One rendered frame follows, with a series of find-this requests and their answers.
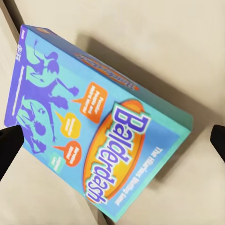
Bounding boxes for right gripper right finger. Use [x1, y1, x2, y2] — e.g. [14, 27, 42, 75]
[210, 124, 225, 162]

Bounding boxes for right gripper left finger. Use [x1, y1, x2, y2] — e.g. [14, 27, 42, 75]
[0, 125, 24, 180]

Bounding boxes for board game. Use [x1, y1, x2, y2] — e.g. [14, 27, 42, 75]
[3, 25, 194, 222]

